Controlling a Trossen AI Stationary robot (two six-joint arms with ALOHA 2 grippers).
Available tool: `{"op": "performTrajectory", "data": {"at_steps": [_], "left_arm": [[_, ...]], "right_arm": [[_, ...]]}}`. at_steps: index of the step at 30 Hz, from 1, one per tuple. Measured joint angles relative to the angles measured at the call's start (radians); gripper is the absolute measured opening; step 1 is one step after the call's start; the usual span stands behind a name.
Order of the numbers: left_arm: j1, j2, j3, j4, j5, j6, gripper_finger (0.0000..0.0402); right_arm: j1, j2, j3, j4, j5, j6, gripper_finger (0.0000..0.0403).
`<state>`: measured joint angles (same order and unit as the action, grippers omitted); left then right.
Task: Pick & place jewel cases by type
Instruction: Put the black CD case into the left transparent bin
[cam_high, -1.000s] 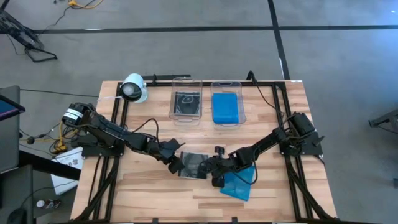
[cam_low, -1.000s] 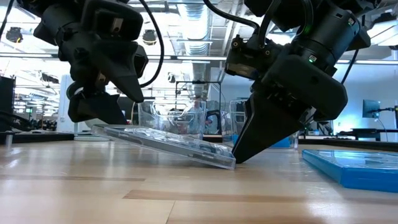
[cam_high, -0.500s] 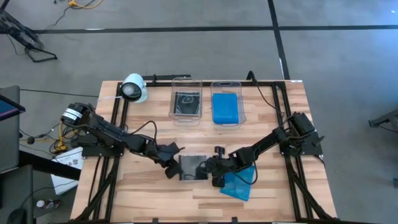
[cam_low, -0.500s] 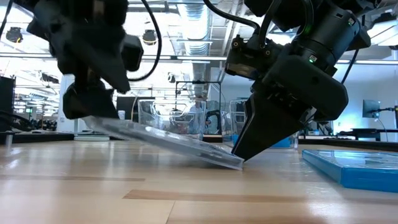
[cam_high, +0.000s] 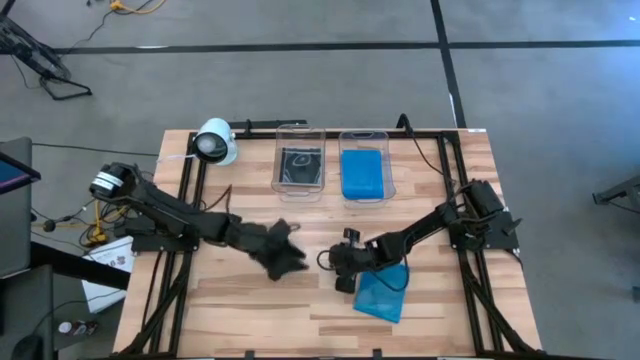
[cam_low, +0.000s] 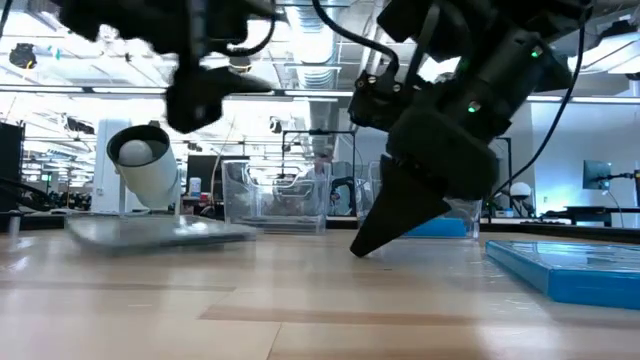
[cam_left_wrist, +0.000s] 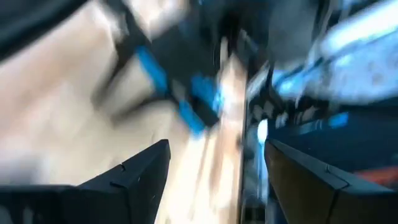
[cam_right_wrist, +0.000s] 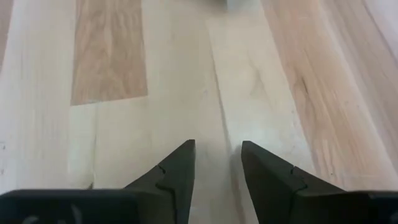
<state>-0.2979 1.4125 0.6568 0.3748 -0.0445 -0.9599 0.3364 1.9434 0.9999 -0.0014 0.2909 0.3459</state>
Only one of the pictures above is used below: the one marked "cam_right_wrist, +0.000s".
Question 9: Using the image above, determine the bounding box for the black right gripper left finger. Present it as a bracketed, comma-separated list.
[124, 139, 197, 224]

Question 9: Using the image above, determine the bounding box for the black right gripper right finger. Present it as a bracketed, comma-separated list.
[241, 140, 345, 224]

